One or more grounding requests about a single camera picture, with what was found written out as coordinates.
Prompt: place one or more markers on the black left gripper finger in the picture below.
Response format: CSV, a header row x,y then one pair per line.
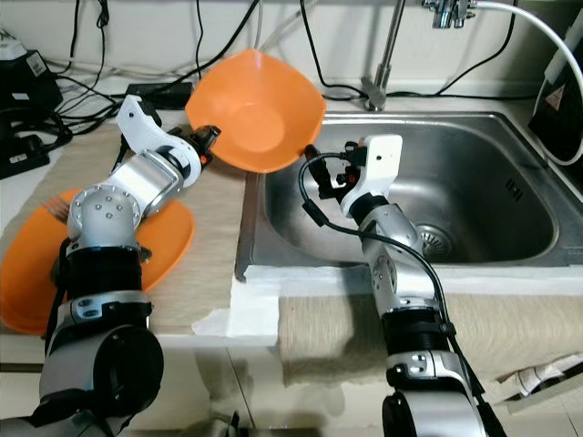
x,y
210,141

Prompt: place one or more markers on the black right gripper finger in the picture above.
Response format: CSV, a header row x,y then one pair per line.
x,y
311,156
351,147

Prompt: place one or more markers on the orange plastic bowl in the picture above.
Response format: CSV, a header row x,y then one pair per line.
x,y
260,109

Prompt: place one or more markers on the silver metal fork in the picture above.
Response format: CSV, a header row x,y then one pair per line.
x,y
55,209

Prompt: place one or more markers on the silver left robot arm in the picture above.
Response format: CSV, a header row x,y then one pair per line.
x,y
109,218

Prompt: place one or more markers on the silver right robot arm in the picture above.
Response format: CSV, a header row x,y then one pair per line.
x,y
396,264

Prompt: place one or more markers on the black power adapter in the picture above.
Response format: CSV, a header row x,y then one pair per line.
x,y
157,90

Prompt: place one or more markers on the metal faucet pipe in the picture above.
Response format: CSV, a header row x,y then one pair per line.
x,y
378,86

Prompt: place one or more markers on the metal sink drain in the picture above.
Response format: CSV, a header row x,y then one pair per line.
x,y
434,238

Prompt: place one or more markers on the beige counter mat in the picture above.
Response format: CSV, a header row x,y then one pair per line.
x,y
219,255

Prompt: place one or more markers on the stainless steel sink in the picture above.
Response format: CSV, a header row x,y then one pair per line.
x,y
492,164

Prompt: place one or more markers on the beige hanging towel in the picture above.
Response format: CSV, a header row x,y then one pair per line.
x,y
328,337

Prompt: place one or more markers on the black power strip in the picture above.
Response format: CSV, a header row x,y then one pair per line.
x,y
32,159

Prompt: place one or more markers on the metal tap valve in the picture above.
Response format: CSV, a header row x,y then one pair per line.
x,y
451,11

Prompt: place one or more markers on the black charger box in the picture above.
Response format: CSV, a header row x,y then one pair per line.
x,y
23,86

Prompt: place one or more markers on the orange plastic plate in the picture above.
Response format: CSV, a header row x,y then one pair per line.
x,y
27,273

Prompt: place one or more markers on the black appliance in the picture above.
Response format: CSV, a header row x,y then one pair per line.
x,y
565,109

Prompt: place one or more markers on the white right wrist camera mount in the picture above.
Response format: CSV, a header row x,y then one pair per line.
x,y
381,164

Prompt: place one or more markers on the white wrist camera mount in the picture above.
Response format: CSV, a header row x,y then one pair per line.
x,y
141,123
381,164

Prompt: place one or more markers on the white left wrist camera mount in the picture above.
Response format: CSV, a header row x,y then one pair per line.
x,y
141,123

